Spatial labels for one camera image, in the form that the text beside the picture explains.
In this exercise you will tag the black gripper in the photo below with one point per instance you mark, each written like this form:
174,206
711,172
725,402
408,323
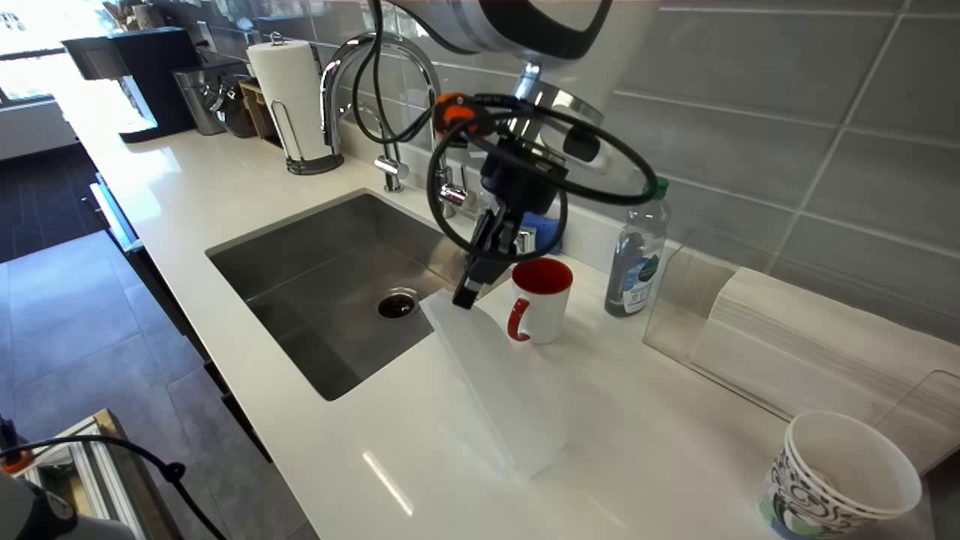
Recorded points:
521,183

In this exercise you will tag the white serviette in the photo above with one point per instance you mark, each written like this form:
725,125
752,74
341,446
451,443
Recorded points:
513,388

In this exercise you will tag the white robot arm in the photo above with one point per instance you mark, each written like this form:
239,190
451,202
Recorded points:
573,56

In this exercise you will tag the white red mug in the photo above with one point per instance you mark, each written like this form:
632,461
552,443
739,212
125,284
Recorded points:
541,297

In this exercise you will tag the blue sponge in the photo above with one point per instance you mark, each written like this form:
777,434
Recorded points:
534,231

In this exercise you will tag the sink drain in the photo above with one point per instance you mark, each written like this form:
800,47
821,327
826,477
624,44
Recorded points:
398,301

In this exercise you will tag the chrome gooseneck faucet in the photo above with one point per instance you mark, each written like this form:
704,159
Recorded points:
341,95

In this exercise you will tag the stainless steel sink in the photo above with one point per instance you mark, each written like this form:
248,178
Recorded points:
315,281

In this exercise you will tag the green capped plastic bottle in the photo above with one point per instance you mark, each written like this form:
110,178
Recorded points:
636,255

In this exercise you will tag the white paper towel roll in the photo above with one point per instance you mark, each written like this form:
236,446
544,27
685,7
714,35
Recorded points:
286,74

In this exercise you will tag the black coffee machine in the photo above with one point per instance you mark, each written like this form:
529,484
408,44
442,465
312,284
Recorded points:
145,64

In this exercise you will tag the patterned paper cup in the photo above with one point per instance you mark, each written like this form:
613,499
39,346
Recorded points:
835,474

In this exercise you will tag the black orange wrist camera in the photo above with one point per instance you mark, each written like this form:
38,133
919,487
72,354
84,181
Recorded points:
456,111

